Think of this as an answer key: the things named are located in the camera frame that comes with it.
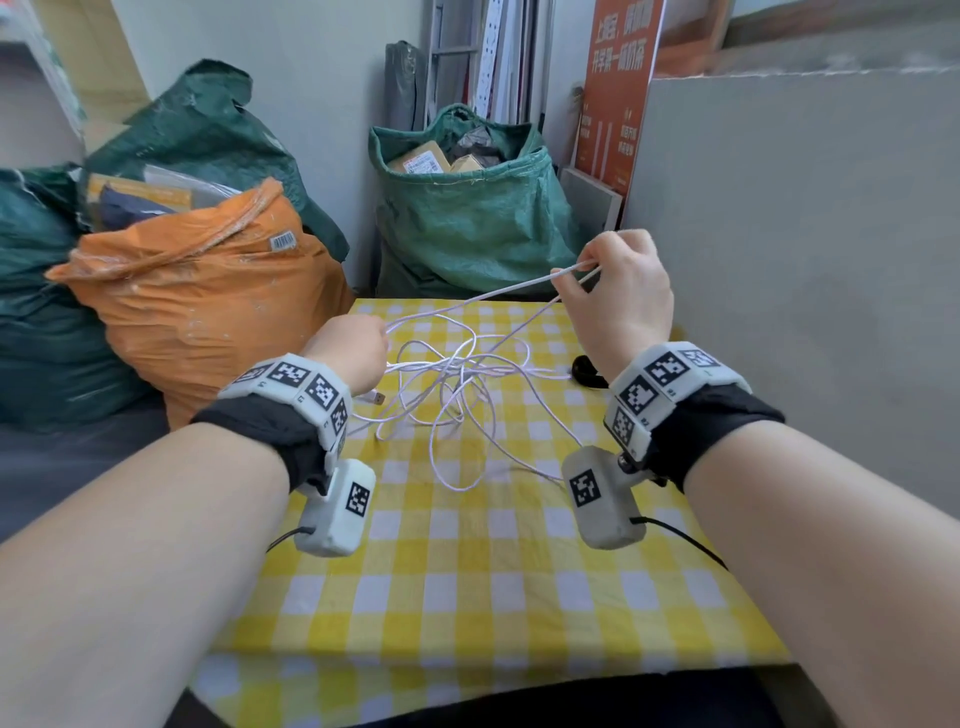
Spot person's right hand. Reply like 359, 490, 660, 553
551, 228, 675, 384

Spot person's left hand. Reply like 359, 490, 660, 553
299, 314, 391, 397

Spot black strap loop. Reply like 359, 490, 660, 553
571, 354, 610, 390

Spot white cable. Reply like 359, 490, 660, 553
348, 258, 605, 494

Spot person's left forearm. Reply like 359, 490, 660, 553
0, 422, 290, 728

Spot person's right forearm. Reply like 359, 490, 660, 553
683, 419, 960, 728

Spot person's legs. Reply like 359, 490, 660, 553
164, 667, 789, 728

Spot white marker wrist band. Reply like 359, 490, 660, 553
603, 341, 753, 463
217, 352, 354, 455

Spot small pale leaning board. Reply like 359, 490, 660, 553
558, 166, 625, 241

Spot orange woven sack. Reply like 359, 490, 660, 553
44, 177, 355, 430

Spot upright open green sack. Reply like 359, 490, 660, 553
367, 103, 586, 301

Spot large grey board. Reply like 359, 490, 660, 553
620, 65, 960, 519

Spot labelled cardboard box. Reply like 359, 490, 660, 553
386, 140, 453, 175

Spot grey plastic parcel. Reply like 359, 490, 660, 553
449, 125, 526, 168

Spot orange poster board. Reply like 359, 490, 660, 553
571, 0, 667, 200

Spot clear plastic parcel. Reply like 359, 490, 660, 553
142, 164, 241, 208

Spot yellow flat parcel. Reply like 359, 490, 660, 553
84, 173, 195, 230

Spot dark blue parcel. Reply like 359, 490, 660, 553
97, 185, 178, 230

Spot bundle of leaning boards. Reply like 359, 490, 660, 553
500, 0, 558, 125

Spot tall crumpled green sack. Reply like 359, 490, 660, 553
82, 59, 350, 264

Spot grey folded cover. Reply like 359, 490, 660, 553
384, 41, 430, 135

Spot yellow checkered tablecloth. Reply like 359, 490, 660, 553
191, 298, 793, 728

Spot dark green woven sack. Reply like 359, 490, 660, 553
0, 164, 155, 429

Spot black wrist strap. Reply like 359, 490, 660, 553
644, 383, 787, 493
191, 393, 331, 496

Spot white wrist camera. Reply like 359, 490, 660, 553
293, 457, 378, 559
560, 446, 650, 551

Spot black camera cable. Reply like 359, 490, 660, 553
629, 515, 729, 571
266, 524, 318, 555

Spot brown wooden frame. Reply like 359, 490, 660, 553
653, 0, 735, 79

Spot grey metal frame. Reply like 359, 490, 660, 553
425, 0, 481, 127

